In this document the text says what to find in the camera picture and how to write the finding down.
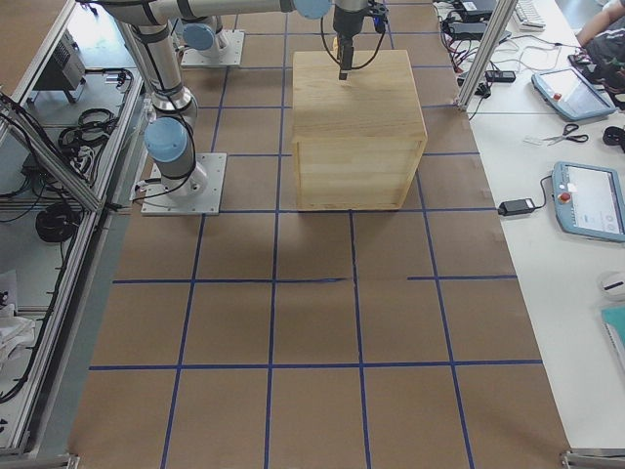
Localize black handled scissors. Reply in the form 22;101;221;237
544;123;589;146

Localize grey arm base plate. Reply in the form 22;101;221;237
141;152;227;216

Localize blue teach pendant far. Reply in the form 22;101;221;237
531;67;616;121

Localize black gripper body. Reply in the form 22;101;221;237
333;0;387;35

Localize blue teach pendant near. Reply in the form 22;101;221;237
552;161;624;243

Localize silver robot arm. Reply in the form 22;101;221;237
98;0;388;135
173;16;229;56

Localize blue teach pendant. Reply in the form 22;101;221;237
531;67;616;121
552;161;624;243

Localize wooden drawer cabinet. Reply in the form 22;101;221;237
292;50;428;211

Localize black coiled cables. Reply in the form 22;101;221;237
34;202;82;244

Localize black power adapter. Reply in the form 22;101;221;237
497;198;536;217

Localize aluminium frame post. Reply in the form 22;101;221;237
456;0;517;110

